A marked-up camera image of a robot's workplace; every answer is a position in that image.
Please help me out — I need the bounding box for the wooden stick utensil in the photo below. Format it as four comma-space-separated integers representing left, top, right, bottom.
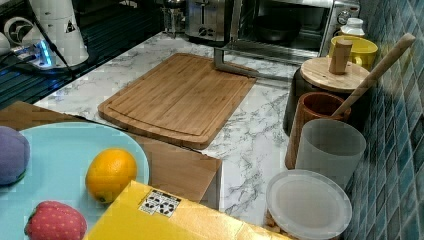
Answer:
333, 33, 416, 116

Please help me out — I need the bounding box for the yellow cardboard box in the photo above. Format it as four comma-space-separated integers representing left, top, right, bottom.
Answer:
84, 181, 291, 240

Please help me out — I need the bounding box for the black canister with wooden lid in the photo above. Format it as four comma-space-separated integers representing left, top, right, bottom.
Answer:
283, 55, 370, 135

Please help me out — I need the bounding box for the jar with white lid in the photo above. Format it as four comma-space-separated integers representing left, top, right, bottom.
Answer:
266, 169, 352, 240

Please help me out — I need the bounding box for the white lidded bottle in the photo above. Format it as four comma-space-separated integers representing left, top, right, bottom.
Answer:
340, 18, 365, 37

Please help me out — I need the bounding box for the glass french press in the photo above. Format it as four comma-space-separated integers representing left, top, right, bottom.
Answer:
162, 0, 186, 38

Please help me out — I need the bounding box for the yellow mug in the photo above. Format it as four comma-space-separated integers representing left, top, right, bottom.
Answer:
328, 35, 378, 70

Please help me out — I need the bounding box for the light blue plate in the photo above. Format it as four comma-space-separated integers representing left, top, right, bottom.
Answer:
0, 122, 150, 240

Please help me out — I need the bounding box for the orange fruit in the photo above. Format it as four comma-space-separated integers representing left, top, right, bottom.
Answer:
85, 148, 138, 204

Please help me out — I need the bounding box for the black pan inside oven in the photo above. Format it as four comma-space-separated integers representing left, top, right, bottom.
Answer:
253, 15, 301, 43

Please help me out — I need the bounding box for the white round device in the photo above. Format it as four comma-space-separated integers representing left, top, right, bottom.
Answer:
3, 17, 33, 45

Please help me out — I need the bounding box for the glass oven door with handle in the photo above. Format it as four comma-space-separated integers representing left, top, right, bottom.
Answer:
213, 40, 320, 82

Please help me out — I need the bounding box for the bamboo cutting board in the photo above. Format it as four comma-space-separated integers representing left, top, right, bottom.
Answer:
98, 53, 256, 149

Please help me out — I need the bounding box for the silver toaster oven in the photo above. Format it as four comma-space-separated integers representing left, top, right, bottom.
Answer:
227, 0, 360, 57

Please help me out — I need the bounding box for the red plush strawberry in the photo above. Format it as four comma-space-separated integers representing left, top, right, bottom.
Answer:
24, 201, 87, 240

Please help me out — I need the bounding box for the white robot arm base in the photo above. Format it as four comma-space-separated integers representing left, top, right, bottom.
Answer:
27, 0, 89, 69

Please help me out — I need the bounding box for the silver toaster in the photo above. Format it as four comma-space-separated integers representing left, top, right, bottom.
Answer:
185, 0, 234, 43

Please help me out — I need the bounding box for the frosted plastic cup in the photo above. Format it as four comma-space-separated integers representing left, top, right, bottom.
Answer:
295, 118, 366, 190

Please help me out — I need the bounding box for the black cable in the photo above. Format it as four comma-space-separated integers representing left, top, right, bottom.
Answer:
19, 0, 75, 78

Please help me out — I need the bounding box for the brown wooden cup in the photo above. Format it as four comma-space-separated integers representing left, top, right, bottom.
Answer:
285, 92, 351, 170

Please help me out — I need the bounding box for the purple plush fruit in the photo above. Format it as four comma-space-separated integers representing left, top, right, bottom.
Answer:
0, 126, 30, 185

